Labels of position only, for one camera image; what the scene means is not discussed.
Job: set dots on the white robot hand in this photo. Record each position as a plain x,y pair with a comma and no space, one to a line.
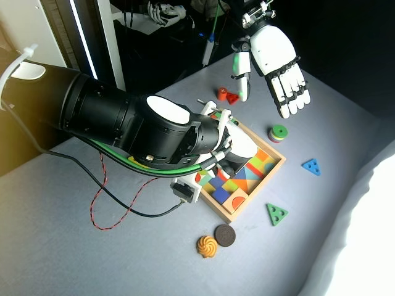
243,148
271,52

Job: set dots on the yellow cube block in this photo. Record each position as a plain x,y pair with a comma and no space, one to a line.
231,185

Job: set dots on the dark blue cube block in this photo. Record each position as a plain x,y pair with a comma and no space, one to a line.
220,194

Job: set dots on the wooden block with orange semicircle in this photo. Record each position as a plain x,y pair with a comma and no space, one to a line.
236,211

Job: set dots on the spare white robot hand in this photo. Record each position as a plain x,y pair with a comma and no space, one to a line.
168,12

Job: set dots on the stack of coloured rings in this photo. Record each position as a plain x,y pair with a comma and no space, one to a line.
277,133

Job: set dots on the wooden puzzle tray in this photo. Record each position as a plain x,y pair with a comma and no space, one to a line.
265,182

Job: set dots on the red triangle with holes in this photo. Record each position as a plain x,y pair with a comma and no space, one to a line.
232,98

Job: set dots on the red cylinder with white cross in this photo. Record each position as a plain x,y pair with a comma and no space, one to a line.
221,93

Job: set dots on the white adapter box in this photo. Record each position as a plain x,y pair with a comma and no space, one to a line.
208,52

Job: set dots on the blue triangle with holes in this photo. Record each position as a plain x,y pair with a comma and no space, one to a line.
312,167

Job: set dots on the green triangle with holes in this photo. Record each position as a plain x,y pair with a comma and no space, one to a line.
275,214

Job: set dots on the dark chocolate toy cookie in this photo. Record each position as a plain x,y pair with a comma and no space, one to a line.
225,235

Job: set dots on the orange swirl toy cookie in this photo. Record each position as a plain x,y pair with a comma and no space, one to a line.
207,246

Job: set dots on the white backdrop sheet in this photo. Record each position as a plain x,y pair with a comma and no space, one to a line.
364,246

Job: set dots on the white column with light strip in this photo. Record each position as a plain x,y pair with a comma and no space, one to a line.
109,37

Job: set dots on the grey table cloth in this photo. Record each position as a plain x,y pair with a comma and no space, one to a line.
92,262

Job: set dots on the white tube with zip tie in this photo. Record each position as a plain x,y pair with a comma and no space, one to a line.
14,63

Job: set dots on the white panel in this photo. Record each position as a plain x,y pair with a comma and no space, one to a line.
27,24

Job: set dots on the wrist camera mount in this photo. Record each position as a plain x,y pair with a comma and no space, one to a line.
185,191

